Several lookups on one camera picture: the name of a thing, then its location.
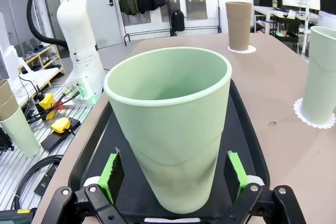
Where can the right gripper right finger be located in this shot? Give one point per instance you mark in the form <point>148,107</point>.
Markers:
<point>233,176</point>

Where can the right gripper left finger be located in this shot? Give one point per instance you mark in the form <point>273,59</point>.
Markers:
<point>115,176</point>

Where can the light green plastic cup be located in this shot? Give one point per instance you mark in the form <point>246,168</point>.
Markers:
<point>320,77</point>
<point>170,142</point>

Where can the brown plastic cup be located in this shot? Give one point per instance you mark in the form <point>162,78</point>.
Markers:
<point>239,30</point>

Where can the white paper coaster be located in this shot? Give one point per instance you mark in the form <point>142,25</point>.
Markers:
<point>298,111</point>
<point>252,49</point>

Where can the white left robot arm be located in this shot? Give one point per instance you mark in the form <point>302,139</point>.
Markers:
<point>76,24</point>

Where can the black backpack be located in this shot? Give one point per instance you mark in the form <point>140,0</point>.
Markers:
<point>178,20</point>

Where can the black plastic tray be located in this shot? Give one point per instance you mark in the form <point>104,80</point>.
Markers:
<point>242,129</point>

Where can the black clothes rack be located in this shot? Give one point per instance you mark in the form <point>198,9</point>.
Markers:
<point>218,11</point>

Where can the yellow emergency stop button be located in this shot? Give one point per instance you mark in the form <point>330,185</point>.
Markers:
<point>61,125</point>

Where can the green drink cup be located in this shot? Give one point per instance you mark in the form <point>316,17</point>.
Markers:
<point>274,4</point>

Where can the yellow emergency stop box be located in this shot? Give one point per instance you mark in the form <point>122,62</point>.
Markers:
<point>46,103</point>

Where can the wooden shoe rack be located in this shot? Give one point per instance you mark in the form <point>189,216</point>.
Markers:
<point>43,61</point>

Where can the grey metal wall plate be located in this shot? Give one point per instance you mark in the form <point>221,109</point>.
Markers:
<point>196,7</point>
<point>173,3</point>

